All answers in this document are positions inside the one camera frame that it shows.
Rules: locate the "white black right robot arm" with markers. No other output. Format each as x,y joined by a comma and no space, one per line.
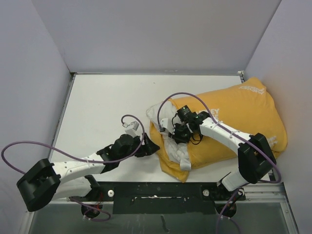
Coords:
255,158

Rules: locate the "white pillow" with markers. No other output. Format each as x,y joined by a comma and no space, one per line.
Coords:
176,152

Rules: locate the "blue yellow Mickey pillowcase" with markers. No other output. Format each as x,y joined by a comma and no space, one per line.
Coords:
247,107

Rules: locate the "aluminium frame rail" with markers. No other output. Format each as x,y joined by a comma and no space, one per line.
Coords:
264,211

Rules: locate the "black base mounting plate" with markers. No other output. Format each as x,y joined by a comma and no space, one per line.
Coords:
128,198

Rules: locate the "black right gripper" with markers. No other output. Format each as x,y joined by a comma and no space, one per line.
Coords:
177,137

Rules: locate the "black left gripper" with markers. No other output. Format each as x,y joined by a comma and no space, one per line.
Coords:
147,148

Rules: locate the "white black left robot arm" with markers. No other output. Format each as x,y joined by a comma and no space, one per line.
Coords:
42,182

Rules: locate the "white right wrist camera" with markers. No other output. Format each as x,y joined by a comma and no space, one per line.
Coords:
166,125

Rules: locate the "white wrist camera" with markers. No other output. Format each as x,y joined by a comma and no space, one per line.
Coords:
166,125
131,129

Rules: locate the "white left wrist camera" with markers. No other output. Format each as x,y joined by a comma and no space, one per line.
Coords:
131,129

